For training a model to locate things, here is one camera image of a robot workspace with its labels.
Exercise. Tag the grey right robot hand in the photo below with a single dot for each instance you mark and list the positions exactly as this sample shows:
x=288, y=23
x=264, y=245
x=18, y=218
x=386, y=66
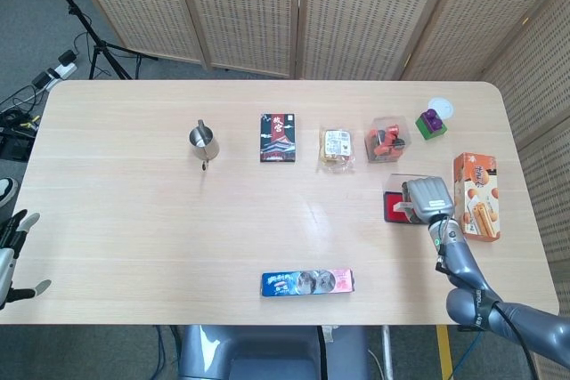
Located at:
x=429, y=197

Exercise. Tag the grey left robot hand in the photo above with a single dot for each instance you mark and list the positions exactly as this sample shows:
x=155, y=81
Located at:
x=6, y=260

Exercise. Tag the white and red stamp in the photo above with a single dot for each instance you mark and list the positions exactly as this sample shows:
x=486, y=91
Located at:
x=402, y=207

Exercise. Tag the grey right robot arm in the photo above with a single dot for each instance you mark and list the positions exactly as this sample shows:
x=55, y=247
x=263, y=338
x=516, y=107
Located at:
x=467, y=304

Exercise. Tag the red box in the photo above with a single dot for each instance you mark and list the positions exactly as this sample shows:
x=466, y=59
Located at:
x=394, y=215

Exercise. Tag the orange biscuit stick box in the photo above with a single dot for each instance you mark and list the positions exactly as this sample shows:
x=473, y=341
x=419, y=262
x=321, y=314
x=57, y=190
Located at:
x=478, y=197

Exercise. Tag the white shoe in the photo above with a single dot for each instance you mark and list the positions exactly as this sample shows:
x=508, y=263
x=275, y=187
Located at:
x=6, y=191

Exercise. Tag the clear box of toy pieces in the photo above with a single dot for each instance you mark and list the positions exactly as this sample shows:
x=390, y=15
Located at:
x=386, y=142

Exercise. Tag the green and purple toy block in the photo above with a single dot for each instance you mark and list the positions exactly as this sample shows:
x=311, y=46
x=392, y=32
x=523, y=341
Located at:
x=431, y=124

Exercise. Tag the packaged bread snack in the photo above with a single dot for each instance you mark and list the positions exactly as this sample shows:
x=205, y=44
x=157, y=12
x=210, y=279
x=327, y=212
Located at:
x=337, y=146

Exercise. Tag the black floor box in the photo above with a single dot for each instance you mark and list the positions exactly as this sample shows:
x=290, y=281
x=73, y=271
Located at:
x=15, y=144

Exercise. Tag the blue Oreo cookie box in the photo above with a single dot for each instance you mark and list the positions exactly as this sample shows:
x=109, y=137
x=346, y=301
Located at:
x=307, y=283

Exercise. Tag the silver table leg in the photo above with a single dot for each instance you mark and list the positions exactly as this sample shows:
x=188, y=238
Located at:
x=386, y=353

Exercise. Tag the dark palace print box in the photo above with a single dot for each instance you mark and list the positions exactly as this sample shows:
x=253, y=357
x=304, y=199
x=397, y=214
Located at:
x=277, y=139

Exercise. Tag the white power strip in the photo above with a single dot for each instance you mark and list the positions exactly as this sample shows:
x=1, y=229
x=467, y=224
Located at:
x=62, y=70

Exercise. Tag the grey robot torso base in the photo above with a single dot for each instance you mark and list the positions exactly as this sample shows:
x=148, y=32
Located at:
x=267, y=353

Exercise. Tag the stainless steel milk pitcher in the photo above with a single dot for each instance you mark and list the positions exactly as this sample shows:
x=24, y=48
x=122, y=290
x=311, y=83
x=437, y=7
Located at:
x=202, y=144

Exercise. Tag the black tripod stand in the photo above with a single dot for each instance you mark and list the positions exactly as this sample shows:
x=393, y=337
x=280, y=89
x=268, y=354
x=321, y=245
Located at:
x=95, y=44

